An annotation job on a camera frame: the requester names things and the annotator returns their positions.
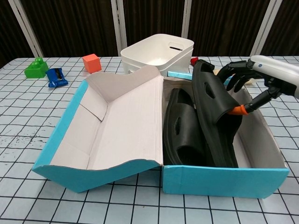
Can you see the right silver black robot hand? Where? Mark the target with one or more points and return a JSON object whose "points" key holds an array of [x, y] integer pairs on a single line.
{"points": [[278, 72]]}

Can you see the black slipper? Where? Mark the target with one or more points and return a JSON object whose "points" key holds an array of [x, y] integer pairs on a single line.
{"points": [[184, 121], [210, 100]]}

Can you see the light blue shoe box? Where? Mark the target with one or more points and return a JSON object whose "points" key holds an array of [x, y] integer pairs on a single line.
{"points": [[126, 121]]}

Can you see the black bottle with red cap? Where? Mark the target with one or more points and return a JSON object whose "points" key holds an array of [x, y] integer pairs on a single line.
{"points": [[194, 61]]}

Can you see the white plastic storage bin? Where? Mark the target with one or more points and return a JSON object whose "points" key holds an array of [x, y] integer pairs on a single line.
{"points": [[156, 51]]}

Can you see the orange cube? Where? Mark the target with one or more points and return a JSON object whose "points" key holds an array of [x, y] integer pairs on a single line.
{"points": [[92, 63]]}

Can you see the blue toy piece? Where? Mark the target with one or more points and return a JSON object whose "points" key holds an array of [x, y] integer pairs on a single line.
{"points": [[56, 78]]}

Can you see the green toy block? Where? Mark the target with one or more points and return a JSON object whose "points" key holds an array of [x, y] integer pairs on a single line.
{"points": [[36, 70]]}

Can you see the white checkered tablecloth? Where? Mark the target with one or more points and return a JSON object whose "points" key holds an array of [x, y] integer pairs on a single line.
{"points": [[35, 116]]}

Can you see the black folding screen white frame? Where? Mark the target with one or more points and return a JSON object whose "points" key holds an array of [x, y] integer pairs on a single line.
{"points": [[70, 23]]}

